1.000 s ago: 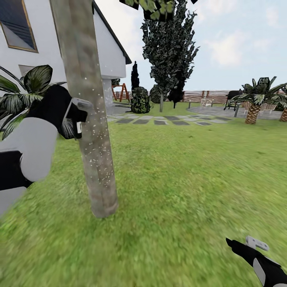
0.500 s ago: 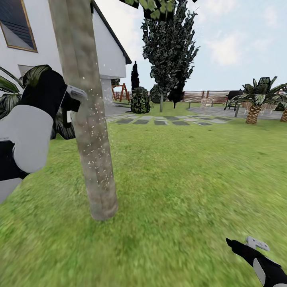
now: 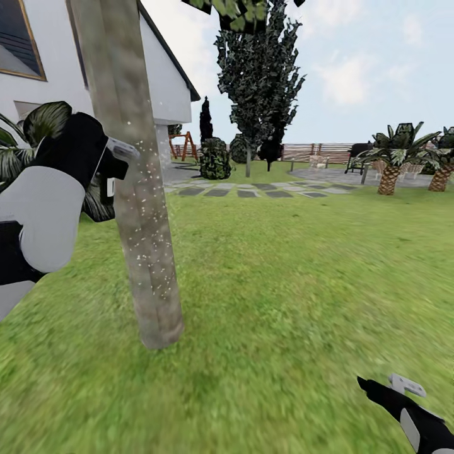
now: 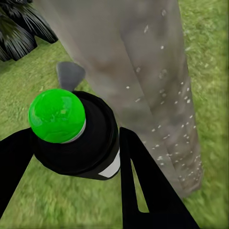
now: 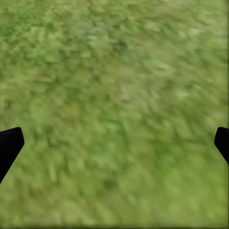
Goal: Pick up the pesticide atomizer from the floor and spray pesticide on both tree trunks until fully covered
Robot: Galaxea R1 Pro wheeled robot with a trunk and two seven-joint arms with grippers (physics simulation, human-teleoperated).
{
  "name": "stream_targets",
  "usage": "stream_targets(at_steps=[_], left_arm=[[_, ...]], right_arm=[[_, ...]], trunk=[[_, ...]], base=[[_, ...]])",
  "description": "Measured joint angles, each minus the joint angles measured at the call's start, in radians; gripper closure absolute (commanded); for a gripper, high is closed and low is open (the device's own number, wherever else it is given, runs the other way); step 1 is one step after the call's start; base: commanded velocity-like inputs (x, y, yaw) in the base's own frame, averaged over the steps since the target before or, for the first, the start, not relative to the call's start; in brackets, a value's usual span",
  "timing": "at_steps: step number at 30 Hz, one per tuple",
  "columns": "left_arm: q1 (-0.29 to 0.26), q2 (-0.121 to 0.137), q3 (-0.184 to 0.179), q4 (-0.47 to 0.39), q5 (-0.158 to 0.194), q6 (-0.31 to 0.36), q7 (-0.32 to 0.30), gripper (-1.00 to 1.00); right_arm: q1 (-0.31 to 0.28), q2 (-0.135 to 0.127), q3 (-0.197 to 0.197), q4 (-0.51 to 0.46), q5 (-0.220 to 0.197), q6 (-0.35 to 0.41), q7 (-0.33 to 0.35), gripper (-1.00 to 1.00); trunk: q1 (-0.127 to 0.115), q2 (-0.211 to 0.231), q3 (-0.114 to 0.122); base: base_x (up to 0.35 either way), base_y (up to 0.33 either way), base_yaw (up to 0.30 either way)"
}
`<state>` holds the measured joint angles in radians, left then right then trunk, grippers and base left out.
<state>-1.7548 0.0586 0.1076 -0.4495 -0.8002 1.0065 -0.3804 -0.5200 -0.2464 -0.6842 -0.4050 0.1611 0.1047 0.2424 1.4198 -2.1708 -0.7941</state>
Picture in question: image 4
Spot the pesticide atomizer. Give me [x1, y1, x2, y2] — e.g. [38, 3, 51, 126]
[28, 62, 121, 181]

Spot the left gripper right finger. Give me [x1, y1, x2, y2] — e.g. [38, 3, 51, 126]
[119, 127, 200, 229]

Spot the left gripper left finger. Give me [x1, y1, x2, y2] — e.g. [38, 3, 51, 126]
[0, 127, 34, 219]

